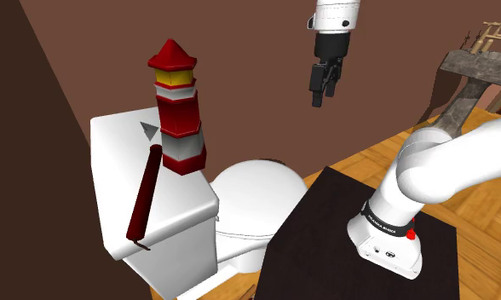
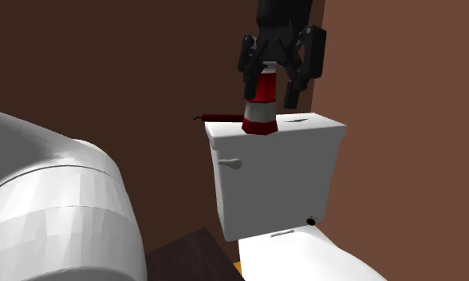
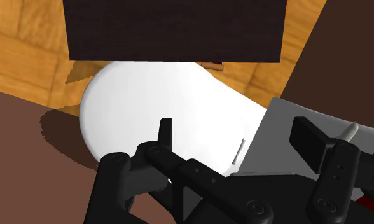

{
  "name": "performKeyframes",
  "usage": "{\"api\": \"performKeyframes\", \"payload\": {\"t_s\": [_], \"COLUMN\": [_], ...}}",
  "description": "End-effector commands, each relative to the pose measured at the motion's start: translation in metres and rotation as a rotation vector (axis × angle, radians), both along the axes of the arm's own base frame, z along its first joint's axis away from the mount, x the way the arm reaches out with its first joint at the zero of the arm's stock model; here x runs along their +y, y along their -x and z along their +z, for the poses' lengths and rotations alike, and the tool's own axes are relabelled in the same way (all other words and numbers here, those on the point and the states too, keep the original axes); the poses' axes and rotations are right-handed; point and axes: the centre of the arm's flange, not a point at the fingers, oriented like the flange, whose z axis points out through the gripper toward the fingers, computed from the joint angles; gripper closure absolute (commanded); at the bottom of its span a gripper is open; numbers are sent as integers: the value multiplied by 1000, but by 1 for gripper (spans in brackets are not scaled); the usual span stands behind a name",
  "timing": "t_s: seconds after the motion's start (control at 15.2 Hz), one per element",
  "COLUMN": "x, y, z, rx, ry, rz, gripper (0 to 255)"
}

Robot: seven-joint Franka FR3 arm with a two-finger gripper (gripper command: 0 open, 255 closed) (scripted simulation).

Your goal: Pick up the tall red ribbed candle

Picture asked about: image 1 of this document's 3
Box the small grey triangular object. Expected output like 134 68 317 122
140 121 160 141

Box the red white lighthouse figure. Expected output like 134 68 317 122
147 37 208 176

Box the white toilet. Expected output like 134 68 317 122
89 107 310 300

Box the dark robot stand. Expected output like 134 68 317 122
254 165 462 300

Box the brass tap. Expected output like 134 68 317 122
469 20 501 55

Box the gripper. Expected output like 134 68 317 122
308 32 352 108

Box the dark red stick with fuse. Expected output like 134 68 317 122
125 143 164 252

